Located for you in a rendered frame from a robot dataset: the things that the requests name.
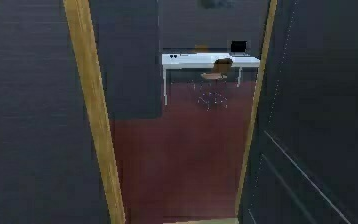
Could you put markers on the white desk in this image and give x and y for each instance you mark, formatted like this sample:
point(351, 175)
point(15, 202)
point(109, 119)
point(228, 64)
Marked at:
point(193, 60)

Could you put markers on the small black desk item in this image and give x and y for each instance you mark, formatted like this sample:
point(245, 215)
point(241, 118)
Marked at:
point(173, 56)

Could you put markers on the brown office chair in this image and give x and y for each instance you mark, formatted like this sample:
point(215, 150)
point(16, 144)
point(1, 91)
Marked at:
point(220, 68)

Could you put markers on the black laptop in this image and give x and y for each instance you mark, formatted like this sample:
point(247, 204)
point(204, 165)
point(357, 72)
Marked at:
point(238, 47)

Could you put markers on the dark room door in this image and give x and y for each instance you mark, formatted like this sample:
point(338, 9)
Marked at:
point(313, 116)

